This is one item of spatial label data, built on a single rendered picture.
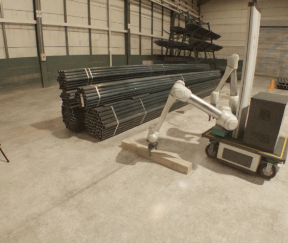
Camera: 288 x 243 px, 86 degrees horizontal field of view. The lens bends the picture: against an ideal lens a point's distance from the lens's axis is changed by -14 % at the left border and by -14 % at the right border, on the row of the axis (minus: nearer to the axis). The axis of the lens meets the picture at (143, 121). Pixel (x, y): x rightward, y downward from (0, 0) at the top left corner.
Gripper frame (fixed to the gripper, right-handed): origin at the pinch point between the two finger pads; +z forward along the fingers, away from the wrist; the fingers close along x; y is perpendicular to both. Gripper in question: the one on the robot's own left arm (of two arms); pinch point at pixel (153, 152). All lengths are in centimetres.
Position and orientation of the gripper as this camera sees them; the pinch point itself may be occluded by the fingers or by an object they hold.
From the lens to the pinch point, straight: 219.3
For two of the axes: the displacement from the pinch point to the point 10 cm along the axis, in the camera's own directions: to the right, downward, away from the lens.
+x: 6.3, -2.6, 7.3
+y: 7.7, 2.2, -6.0
